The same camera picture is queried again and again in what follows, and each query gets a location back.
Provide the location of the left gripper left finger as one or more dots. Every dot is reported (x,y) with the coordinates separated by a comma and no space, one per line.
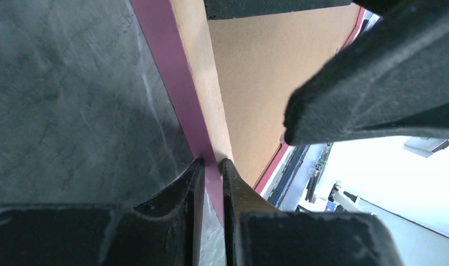
(165,230)

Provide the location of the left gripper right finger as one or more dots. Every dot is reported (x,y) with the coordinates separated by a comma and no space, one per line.
(257,233)

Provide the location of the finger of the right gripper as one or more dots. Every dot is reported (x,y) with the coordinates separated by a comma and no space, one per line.
(393,80)
(230,9)

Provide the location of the pink picture frame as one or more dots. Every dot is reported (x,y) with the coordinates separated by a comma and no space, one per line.
(178,35)

